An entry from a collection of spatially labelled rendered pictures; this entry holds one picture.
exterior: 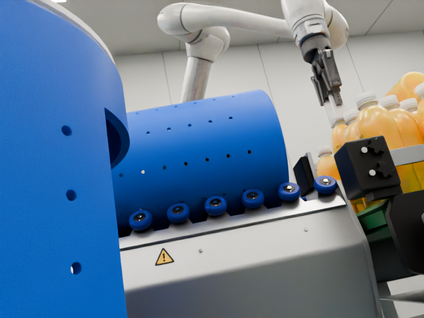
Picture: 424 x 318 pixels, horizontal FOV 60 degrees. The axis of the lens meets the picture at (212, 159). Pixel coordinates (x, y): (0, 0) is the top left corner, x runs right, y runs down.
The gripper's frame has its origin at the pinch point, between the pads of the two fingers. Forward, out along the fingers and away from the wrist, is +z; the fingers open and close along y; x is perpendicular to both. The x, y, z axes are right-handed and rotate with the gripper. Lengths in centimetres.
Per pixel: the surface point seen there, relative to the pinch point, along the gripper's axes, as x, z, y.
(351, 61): 169, -191, -309
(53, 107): -44, 23, 63
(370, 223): -6.8, 29.4, 15.1
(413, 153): 1.8, 19.6, 21.8
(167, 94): -58, -168, -272
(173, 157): -40.6, 10.2, 16.0
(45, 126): -44, 24, 64
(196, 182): -37.0, 15.4, 13.7
